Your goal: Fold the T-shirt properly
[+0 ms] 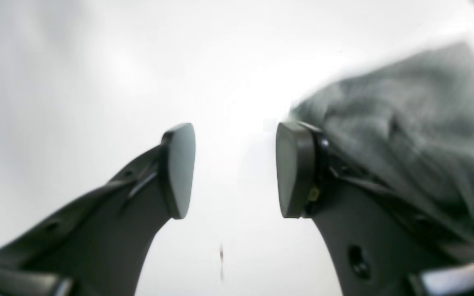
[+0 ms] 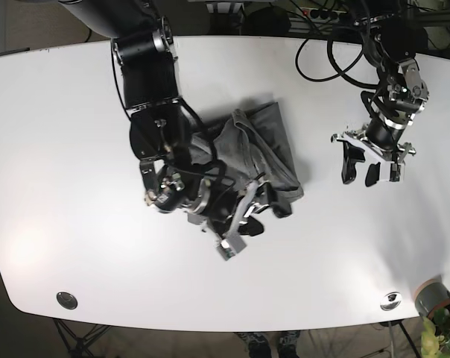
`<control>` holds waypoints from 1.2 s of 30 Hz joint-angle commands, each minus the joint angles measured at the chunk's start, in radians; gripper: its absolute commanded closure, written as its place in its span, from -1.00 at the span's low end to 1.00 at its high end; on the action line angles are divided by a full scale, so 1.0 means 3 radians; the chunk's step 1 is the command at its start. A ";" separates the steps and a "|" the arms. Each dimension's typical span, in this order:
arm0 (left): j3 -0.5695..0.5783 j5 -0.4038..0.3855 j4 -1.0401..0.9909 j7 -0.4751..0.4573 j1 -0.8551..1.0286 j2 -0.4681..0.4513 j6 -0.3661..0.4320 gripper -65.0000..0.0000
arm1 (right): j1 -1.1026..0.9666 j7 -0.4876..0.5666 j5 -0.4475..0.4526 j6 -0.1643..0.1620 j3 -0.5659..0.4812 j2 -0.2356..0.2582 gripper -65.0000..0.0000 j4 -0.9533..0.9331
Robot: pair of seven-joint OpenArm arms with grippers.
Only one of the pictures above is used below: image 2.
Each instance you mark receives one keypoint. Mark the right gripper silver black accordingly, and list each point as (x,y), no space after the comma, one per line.
(227,213)

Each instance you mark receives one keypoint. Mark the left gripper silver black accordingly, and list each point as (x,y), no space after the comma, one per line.
(378,142)

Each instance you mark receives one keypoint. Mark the grey T-shirt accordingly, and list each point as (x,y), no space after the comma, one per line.
(255,142)

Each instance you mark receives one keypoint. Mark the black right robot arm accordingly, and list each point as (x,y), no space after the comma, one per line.
(178,160)

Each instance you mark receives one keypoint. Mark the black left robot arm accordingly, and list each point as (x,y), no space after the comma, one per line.
(389,44)

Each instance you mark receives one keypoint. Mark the right silver table grommet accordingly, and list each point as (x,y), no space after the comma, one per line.
(391,301)

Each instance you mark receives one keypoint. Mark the silver table grommet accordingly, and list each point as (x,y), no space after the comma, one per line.
(391,301)
(67,300)

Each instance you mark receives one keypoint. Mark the grey plant pot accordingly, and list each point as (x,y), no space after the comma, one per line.
(431,296)

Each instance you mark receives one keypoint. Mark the green potted plant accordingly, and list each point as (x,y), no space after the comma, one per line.
(435,337)

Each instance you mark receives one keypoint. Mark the left silver table grommet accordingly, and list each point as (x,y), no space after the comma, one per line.
(67,300)

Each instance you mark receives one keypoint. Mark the black folding table legs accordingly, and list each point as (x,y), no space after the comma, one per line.
(79,346)

